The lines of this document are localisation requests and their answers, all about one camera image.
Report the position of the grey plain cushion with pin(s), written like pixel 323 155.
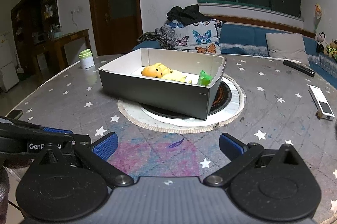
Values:
pixel 287 46

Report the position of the blue sofa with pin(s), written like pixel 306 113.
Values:
pixel 249 40

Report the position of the white jar green lid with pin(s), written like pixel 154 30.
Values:
pixel 86 59

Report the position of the round white table hotplate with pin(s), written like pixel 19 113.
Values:
pixel 143 118

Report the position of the grey cardboard box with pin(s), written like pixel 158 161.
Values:
pixel 122 78

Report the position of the yellow plush toy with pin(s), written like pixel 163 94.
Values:
pixel 177 76

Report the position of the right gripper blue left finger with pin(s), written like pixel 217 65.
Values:
pixel 105 146

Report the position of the panda plush toy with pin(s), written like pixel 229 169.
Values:
pixel 322 44

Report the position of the white refrigerator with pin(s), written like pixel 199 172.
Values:
pixel 8 73

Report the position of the black remote control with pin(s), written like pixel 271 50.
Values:
pixel 301 68

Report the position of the white remote control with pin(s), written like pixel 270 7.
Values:
pixel 324 111

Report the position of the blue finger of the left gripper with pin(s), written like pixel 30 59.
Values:
pixel 54 130

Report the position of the colourful small plush toys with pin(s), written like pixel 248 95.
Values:
pixel 331 49

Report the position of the dark wooden door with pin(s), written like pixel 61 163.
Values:
pixel 116 25

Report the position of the striped dark clothes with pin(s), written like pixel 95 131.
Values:
pixel 164 35

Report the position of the wooden side table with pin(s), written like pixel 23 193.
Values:
pixel 63 51

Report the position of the black clothes pile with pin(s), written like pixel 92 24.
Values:
pixel 187 16

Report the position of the green plastic packet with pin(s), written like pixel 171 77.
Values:
pixel 204 78

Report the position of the butterfly print cushion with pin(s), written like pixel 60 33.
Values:
pixel 200 37

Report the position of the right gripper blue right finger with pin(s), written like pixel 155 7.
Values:
pixel 231 147

